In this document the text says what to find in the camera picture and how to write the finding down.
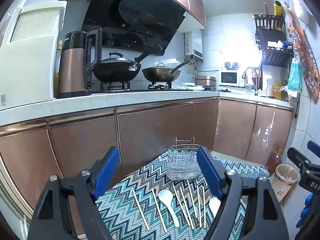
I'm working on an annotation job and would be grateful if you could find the wooden chopstick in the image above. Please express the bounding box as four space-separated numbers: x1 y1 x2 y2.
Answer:
132 189 150 231
202 186 206 228
187 179 198 218
179 187 195 230
197 186 202 228
151 189 168 233
172 182 191 227

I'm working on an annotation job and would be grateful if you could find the beige ceramic spoon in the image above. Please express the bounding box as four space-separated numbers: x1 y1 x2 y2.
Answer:
209 197 221 218

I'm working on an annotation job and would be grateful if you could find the white ceramic spoon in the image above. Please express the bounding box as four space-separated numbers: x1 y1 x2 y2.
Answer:
158 190 180 228

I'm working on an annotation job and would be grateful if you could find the blue gloved right hand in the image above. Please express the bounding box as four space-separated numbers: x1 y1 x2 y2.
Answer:
296 193 313 228

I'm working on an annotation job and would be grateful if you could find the beige trash bin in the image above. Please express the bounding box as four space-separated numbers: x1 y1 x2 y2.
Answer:
270 164 299 202

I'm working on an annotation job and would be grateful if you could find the cooking oil bottle on floor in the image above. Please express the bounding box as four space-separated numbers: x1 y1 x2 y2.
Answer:
266 148 283 175

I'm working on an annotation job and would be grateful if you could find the chevron patterned table mat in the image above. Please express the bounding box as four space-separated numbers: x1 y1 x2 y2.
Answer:
96 149 272 240

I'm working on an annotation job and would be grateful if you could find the gas stove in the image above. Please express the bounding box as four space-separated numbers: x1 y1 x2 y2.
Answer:
92 81 188 94

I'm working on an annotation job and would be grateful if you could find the copper rice cooker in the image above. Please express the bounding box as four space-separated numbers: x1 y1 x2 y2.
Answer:
195 75 216 87

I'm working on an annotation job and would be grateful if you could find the chrome sink faucet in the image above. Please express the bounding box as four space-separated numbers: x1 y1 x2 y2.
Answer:
241 66 259 96

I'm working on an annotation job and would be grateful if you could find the yellow detergent bottle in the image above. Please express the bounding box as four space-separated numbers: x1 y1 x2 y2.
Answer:
272 81 282 100

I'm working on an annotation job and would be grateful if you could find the white microwave oven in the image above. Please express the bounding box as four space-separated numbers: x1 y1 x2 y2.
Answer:
219 70 245 88

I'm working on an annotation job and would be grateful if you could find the teal hanging bag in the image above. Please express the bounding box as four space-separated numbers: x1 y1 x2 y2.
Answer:
288 57 302 93

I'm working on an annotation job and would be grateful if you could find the copper black thermos kettle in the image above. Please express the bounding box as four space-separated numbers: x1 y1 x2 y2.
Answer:
57 29 103 99

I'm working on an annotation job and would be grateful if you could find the black wok with lid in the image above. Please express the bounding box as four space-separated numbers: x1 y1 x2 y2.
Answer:
92 44 163 84

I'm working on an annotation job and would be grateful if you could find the bronze wok with lid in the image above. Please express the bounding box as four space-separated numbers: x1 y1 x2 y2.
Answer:
142 60 194 83

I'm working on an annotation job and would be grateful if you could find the white water heater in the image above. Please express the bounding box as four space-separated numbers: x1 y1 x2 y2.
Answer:
184 30 203 63

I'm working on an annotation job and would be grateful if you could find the brown patterned apron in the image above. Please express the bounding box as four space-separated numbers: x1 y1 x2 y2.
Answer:
289 10 319 104

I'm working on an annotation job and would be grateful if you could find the black dish rack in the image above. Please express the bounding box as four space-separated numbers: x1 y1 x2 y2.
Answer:
253 14 293 67

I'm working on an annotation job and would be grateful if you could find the white refrigerator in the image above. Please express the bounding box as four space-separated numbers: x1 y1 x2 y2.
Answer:
1 1 67 109

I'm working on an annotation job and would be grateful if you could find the black range hood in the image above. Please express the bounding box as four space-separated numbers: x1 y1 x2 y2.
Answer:
81 0 186 56

